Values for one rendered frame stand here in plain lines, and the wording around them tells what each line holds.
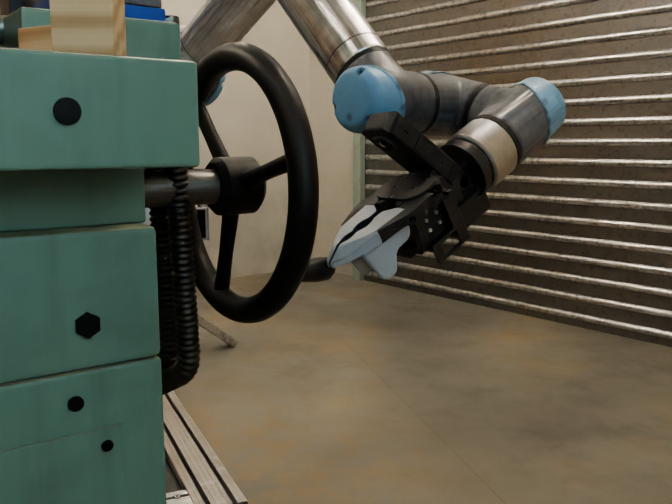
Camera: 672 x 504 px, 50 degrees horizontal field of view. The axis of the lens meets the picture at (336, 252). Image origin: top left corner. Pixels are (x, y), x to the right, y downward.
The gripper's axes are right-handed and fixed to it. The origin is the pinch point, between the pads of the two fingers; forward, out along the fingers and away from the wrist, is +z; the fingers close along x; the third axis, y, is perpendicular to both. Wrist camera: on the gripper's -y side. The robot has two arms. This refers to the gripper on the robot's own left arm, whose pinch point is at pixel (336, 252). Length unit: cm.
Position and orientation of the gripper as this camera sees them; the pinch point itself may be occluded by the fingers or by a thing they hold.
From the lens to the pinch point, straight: 72.0
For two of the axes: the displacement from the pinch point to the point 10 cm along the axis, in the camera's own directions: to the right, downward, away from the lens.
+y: 4.0, 8.1, 4.2
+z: -7.0, 5.7, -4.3
